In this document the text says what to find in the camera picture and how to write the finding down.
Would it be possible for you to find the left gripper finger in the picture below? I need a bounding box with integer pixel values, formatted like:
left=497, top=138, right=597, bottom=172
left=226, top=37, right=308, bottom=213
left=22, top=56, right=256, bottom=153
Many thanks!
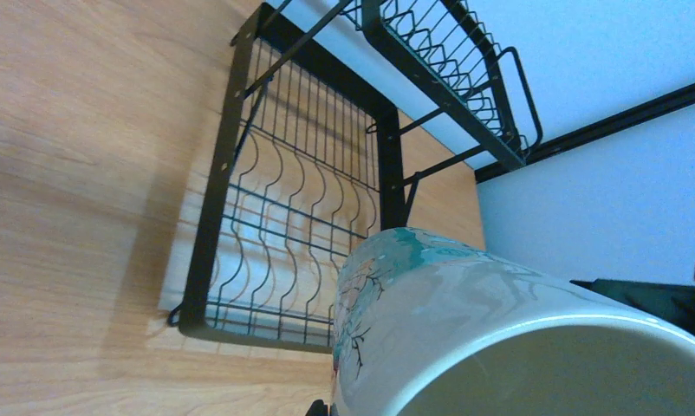
left=572, top=279, right=695, bottom=336

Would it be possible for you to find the white floral mug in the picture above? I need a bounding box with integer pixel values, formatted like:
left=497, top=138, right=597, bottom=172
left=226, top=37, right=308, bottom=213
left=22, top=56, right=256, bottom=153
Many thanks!
left=330, top=228, right=695, bottom=415

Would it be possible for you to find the black wire dish rack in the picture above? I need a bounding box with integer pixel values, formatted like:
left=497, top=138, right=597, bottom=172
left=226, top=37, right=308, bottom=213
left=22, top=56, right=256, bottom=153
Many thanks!
left=166, top=1, right=543, bottom=353

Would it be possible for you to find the black enclosure frame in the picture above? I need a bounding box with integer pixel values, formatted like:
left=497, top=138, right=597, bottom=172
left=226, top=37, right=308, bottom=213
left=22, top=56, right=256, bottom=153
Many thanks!
left=474, top=75, right=695, bottom=185

